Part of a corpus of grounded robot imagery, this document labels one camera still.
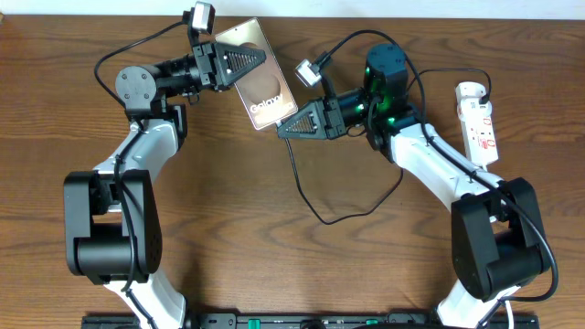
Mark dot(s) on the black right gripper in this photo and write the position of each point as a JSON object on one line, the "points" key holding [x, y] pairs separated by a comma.
{"points": [[330, 127]]}

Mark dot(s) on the white power strip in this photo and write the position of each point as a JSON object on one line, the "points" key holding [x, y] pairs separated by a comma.
{"points": [[475, 116]]}

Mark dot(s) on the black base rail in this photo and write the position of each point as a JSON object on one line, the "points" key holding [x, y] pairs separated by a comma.
{"points": [[233, 321]]}

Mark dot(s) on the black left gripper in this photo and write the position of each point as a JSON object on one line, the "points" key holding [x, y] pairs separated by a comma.
{"points": [[207, 66]]}

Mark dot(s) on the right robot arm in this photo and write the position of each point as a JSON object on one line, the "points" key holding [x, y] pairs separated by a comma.
{"points": [[499, 243]]}

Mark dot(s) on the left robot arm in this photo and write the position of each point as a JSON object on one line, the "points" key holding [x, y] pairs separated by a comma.
{"points": [[112, 228]]}

